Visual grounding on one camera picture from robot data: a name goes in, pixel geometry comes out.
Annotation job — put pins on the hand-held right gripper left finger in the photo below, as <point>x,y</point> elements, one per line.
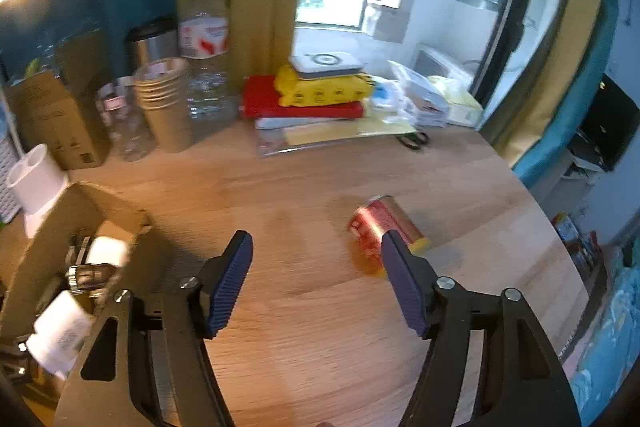
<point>230,282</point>

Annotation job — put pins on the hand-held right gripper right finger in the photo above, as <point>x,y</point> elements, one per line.
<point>405,292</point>

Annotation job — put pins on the red and gold can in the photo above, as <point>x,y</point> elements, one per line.
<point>370,219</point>

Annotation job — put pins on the white earbuds case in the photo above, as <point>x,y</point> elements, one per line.
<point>107,249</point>

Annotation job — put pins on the white pill bottle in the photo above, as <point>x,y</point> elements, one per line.
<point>60,332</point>

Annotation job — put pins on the black scissors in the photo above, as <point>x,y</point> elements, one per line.
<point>412,141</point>

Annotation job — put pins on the stack of brown paper cups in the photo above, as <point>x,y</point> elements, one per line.
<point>170,122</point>

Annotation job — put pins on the pile of colourful boxes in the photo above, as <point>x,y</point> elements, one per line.
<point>575,242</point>

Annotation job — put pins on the pale yellow paper folder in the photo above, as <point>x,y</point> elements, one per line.
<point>325,132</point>

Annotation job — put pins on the red book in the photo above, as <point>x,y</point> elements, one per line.
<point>257,99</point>

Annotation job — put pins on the small clear plastic bottle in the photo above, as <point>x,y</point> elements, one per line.
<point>125,127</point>

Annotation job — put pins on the pale yellow bag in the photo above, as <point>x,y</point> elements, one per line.
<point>462,104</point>

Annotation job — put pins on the white plastic bag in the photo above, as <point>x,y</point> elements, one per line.
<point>415,92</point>

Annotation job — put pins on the yellow packet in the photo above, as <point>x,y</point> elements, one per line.
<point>320,92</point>

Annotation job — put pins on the teal printed blanket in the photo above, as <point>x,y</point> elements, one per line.
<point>615,332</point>

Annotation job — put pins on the white computer desk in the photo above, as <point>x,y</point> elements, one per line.
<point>580,167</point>

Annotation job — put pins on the white desk lamp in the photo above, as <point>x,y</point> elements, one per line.
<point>37,177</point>

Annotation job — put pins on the white power bank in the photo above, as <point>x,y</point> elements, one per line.
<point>325,62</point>

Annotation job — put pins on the tall brown cardboard box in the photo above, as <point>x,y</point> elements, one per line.
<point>50,122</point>

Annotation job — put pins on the white lattice basket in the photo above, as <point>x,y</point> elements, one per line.
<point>7,187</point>

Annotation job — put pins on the clear water bottle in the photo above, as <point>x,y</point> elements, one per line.
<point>205,37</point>

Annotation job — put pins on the steel thermos flask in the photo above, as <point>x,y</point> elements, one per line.
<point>150,47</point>

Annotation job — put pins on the black monitor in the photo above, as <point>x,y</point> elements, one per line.
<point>612,122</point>

